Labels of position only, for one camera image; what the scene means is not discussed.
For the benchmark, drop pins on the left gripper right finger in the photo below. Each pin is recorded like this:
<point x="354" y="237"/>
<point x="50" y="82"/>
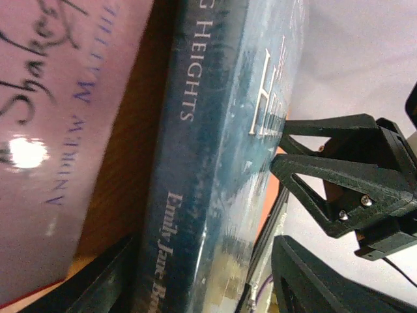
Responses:
<point x="304" y="283"/>

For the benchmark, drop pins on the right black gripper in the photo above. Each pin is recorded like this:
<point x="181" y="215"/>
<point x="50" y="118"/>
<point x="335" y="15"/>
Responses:
<point x="365" y="182"/>

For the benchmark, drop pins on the pink shakespeare book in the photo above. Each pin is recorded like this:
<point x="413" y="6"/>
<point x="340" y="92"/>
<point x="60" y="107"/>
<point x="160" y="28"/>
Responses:
<point x="64" y="70"/>

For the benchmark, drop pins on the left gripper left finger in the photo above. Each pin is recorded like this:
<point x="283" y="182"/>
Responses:
<point x="102" y="285"/>

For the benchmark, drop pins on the dark blue Wuthering Heights book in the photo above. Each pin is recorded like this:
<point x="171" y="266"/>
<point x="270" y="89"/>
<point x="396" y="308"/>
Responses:
<point x="231" y="75"/>

